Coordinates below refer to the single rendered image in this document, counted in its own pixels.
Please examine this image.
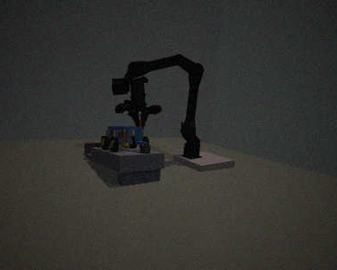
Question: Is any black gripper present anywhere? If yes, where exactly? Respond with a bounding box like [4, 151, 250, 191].
[116, 91, 161, 129]

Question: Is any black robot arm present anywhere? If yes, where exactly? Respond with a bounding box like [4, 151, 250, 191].
[112, 54, 204, 159]

